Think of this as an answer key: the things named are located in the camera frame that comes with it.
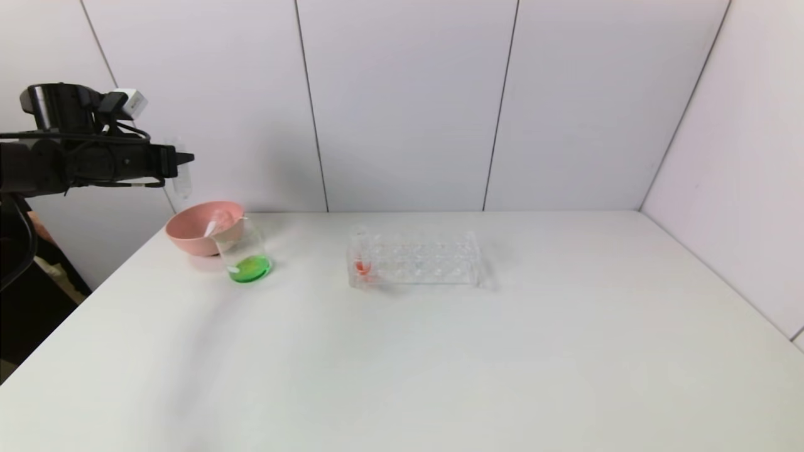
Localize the test tube with blue pigment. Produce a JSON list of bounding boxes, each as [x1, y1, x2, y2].
[[165, 137, 193, 197]]

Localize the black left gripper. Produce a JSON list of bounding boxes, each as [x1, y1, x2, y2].
[[107, 143, 195, 183]]

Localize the clear acrylic test tube rack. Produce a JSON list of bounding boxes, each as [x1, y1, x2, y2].
[[347, 226, 482, 289]]

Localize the bare person hand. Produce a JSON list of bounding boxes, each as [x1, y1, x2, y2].
[[26, 212, 58, 247]]

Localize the test tube with red pigment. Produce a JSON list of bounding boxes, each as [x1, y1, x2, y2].
[[352, 227, 374, 280]]

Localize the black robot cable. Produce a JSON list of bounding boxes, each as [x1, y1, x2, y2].
[[0, 193, 38, 294], [0, 123, 152, 143]]

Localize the clear glass beaker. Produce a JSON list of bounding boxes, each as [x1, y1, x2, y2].
[[212, 217, 273, 284]]

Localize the test tube with yellow pigment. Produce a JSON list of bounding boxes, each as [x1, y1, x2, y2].
[[203, 212, 232, 240]]

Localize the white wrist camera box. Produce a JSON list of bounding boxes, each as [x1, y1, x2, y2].
[[99, 89, 149, 122]]

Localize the pink bowl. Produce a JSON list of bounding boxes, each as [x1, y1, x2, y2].
[[165, 201, 246, 257]]

